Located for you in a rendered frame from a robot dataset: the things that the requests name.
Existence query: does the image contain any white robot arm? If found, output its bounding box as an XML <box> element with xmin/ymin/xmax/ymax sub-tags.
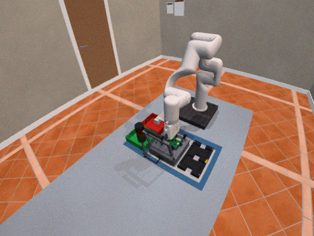
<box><xmin>154</xmin><ymin>32</ymin><xmax>223</xmax><ymax>125</ymax></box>

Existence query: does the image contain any red bin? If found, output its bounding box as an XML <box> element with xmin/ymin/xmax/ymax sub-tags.
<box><xmin>142</xmin><ymin>113</ymin><xmax>164</xmax><ymax>134</ymax></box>

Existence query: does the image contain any green circuit board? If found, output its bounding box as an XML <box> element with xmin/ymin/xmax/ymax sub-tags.
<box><xmin>170</xmin><ymin>137</ymin><xmax>182</xmax><ymax>147</ymax></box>

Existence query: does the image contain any green bin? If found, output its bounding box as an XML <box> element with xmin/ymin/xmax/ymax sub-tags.
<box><xmin>125</xmin><ymin>129</ymin><xmax>149</xmax><ymax>151</ymax></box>

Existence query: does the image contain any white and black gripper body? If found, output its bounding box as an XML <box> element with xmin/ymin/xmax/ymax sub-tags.
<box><xmin>164</xmin><ymin>121</ymin><xmax>180</xmax><ymax>140</ymax></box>

